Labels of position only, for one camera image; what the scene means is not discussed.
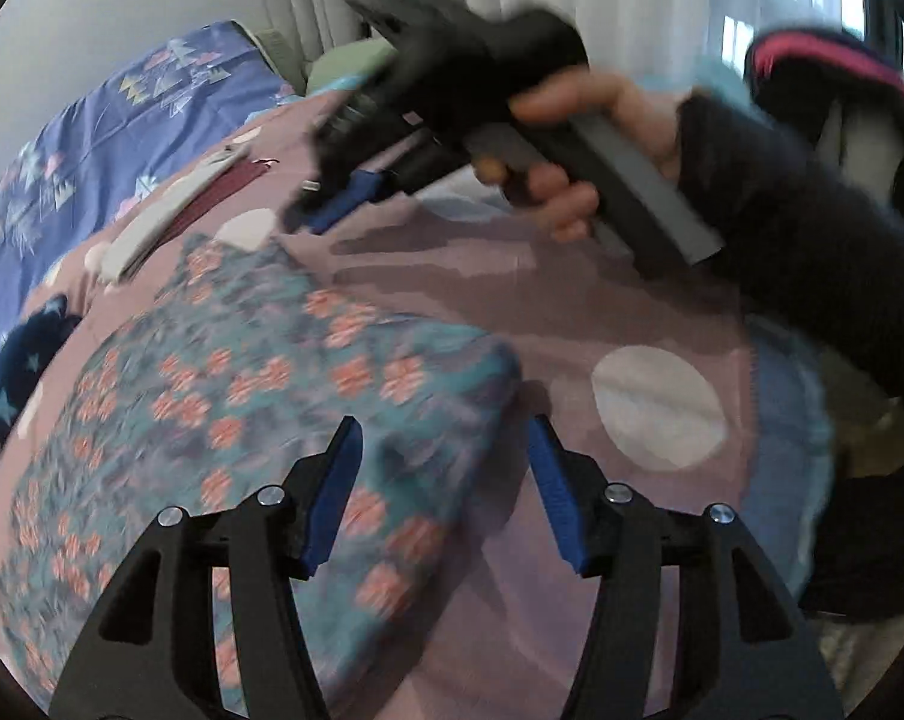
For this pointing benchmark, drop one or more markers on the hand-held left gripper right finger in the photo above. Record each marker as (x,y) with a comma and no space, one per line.
(557,499)

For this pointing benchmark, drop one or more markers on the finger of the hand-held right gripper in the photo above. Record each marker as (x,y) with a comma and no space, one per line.
(339,202)

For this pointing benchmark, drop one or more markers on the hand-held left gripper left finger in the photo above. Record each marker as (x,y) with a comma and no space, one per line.
(333,499)

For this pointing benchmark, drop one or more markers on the teal floral shirt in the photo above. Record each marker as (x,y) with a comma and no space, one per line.
(272,390)

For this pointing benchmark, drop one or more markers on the person's right hand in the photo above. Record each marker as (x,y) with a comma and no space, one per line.
(632,101)

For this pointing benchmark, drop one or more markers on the green pillow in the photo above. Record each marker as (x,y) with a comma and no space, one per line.
(347,64)

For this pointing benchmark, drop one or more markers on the dark red cloth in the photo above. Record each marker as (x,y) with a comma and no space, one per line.
(212,199)

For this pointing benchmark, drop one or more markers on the white folded cloth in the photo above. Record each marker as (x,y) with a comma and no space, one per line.
(159,225)

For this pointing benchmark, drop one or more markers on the pink polka dot bed cover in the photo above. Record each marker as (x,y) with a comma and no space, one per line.
(632,300)

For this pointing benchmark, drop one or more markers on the light blue bed sheet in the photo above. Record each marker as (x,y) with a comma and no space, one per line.
(790,457)

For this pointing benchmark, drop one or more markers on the blue tree print bedding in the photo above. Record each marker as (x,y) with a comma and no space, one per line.
(69,135)

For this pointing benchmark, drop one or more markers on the navy star print cloth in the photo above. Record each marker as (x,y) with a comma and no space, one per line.
(9,382)

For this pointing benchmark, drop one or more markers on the person's black and pink jacket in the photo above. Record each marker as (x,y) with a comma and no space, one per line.
(842,82)

